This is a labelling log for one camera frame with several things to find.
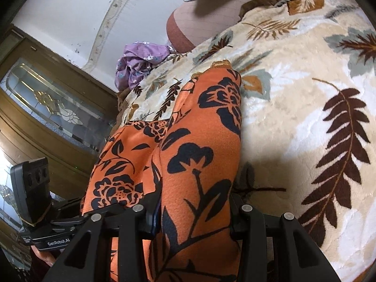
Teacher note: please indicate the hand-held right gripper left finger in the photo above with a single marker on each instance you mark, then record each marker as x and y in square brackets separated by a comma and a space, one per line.
[126, 226]

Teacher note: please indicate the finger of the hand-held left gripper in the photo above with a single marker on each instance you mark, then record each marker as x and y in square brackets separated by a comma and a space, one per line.
[69, 205]

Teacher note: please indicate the person's left hand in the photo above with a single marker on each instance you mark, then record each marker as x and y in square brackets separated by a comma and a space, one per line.
[44, 257]

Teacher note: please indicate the pink bolster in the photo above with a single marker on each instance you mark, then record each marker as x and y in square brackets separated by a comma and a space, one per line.
[205, 26]

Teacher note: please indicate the cream leaf-print blanket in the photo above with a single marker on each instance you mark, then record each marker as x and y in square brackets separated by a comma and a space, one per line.
[293, 94]

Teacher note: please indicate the orange black floral garment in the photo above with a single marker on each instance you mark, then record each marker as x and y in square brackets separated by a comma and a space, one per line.
[205, 255]

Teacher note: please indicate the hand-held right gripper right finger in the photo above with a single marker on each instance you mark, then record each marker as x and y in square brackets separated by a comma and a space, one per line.
[249, 226]

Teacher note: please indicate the purple floral cloth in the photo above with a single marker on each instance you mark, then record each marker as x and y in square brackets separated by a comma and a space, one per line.
[138, 61]

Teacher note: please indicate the wooden stained-glass door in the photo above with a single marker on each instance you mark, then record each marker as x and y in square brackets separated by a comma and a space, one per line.
[44, 129]

